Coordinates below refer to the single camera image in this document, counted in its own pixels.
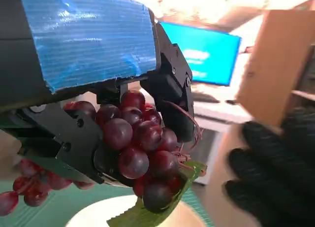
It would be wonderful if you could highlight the white plate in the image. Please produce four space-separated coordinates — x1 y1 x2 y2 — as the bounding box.
64 194 200 227

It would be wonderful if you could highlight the wooden desk partition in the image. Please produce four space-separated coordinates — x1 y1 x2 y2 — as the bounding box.
235 9 315 127

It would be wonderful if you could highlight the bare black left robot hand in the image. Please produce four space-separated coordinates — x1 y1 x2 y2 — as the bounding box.
0 0 195 188

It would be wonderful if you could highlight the green cutting mat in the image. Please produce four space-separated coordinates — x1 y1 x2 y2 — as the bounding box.
0 179 212 227

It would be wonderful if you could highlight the red toy grape bunch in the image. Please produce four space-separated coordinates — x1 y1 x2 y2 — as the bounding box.
0 89 208 227

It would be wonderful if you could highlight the blue screen monitor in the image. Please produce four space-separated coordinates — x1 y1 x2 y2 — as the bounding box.
158 21 242 87

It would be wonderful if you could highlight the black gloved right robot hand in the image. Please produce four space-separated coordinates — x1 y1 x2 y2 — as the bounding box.
222 105 315 227

